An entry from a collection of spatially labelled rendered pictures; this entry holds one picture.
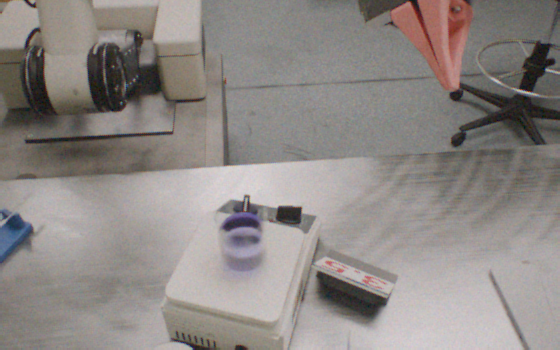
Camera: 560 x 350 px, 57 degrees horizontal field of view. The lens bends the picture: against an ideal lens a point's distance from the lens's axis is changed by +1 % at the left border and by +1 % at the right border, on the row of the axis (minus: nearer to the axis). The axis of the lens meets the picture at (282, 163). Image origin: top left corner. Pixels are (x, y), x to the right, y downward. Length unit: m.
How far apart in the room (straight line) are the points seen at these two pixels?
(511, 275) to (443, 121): 1.54
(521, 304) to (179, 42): 1.11
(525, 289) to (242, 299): 0.34
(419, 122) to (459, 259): 1.49
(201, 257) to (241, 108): 1.64
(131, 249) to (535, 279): 0.49
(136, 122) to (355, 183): 0.89
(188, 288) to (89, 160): 0.95
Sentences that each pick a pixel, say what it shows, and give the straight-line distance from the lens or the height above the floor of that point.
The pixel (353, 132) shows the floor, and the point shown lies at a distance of 2.05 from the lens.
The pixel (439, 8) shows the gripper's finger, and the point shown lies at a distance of 0.44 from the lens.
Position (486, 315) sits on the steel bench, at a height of 0.75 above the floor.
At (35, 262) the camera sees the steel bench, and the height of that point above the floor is 0.75.
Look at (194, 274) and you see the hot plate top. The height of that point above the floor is 0.84.
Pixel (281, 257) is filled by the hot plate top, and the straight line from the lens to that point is 0.55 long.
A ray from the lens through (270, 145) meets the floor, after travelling 1.97.
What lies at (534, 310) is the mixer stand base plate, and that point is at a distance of 0.67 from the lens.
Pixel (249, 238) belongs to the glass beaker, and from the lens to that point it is 0.49.
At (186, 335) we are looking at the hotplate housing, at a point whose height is 0.78.
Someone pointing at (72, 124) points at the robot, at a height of 0.38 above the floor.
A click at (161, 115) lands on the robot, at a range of 1.53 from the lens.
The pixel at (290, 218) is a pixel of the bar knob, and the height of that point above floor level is 0.80.
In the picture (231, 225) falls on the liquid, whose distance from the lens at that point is 0.52.
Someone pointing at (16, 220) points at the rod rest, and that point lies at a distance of 0.75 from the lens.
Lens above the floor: 1.27
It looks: 42 degrees down
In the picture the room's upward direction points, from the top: straight up
